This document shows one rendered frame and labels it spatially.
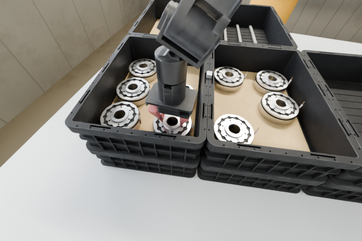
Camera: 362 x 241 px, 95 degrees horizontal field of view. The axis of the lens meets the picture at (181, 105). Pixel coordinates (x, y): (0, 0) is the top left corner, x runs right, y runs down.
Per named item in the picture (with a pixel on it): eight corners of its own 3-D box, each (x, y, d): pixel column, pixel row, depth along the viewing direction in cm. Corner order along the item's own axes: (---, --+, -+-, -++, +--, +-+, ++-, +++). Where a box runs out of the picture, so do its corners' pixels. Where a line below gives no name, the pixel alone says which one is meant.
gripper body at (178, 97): (155, 87, 40) (152, 61, 35) (196, 96, 39) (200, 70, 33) (145, 107, 36) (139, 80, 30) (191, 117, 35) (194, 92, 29)
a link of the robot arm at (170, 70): (148, 52, 26) (182, 59, 25) (164, 33, 30) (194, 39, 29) (152, 85, 31) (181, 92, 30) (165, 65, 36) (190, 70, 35)
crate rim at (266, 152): (361, 171, 32) (372, 167, 30) (204, 150, 34) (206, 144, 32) (296, 55, 58) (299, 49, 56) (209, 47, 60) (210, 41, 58)
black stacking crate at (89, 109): (199, 167, 41) (204, 145, 33) (85, 150, 43) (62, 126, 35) (204, 69, 67) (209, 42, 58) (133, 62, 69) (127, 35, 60)
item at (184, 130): (186, 144, 40) (186, 143, 40) (147, 135, 42) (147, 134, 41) (194, 112, 46) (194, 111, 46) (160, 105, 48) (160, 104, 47)
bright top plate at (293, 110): (302, 121, 45) (303, 120, 45) (264, 115, 46) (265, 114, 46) (293, 96, 52) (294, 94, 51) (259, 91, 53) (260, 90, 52)
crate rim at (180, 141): (204, 150, 34) (206, 144, 32) (65, 132, 36) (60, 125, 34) (209, 47, 60) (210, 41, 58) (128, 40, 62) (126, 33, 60)
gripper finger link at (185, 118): (167, 110, 46) (166, 85, 39) (192, 115, 45) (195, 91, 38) (159, 130, 42) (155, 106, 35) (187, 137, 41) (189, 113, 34)
